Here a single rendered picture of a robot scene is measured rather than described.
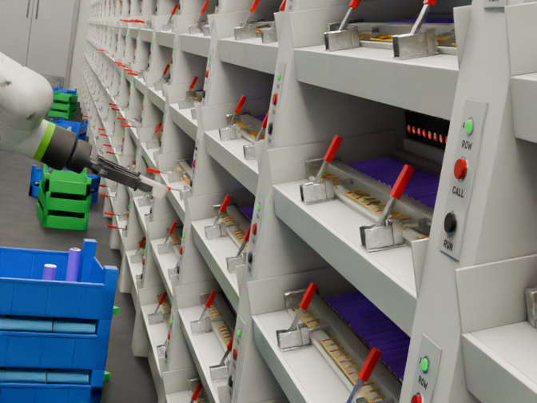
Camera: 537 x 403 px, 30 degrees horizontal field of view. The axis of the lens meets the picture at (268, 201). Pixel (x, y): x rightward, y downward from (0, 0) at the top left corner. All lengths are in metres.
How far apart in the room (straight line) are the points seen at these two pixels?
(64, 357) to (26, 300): 0.11
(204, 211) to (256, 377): 0.71
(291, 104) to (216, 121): 0.70
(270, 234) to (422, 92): 0.57
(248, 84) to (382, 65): 1.11
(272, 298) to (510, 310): 0.72
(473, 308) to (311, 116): 0.71
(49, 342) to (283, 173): 0.43
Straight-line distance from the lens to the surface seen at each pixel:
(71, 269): 1.69
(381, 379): 1.12
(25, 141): 2.29
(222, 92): 2.11
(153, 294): 2.89
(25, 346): 1.54
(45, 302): 1.53
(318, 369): 1.23
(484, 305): 0.77
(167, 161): 2.82
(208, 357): 1.87
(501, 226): 0.76
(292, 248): 1.45
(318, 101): 1.43
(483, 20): 0.81
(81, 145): 2.32
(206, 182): 2.13
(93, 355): 1.56
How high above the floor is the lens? 0.91
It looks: 8 degrees down
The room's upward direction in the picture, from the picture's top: 9 degrees clockwise
